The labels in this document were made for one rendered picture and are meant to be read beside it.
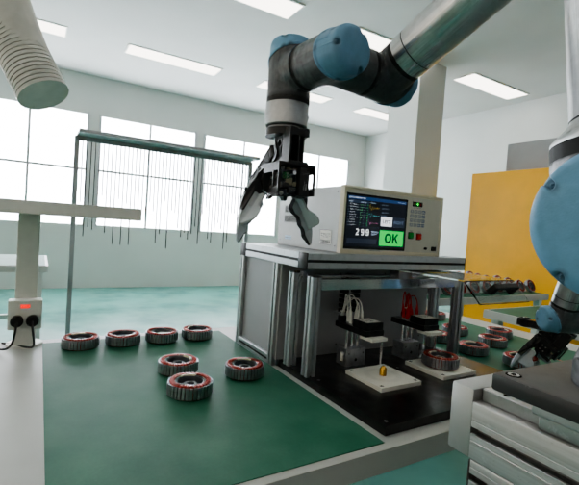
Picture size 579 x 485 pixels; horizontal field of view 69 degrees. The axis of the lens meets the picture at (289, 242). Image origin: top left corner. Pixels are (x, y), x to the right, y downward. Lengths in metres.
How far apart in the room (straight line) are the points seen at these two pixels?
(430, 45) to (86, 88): 7.00
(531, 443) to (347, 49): 0.55
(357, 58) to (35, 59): 1.22
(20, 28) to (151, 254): 6.00
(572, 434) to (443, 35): 0.54
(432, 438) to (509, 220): 4.17
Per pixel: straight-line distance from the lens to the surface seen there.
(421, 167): 5.43
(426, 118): 5.56
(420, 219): 1.48
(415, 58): 0.73
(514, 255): 5.03
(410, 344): 1.51
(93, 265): 7.34
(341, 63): 0.65
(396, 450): 0.99
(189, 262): 7.66
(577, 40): 0.45
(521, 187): 5.06
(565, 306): 1.39
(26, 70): 1.66
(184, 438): 0.94
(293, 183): 0.71
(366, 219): 1.31
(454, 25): 0.71
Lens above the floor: 1.18
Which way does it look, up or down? 2 degrees down
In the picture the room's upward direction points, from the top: 4 degrees clockwise
